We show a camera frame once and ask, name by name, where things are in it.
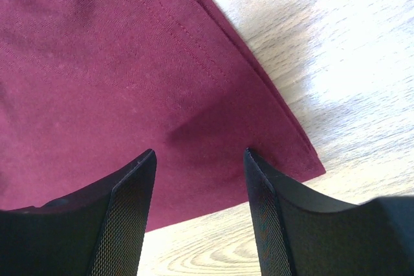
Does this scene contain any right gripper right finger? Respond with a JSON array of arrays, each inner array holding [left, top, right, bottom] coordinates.
[[244, 149, 413, 275]]

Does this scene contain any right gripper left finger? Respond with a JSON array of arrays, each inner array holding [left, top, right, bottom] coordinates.
[[1, 149, 157, 275]]

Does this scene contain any maroon t shirt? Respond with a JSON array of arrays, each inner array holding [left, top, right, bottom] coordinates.
[[1, 0, 325, 230]]

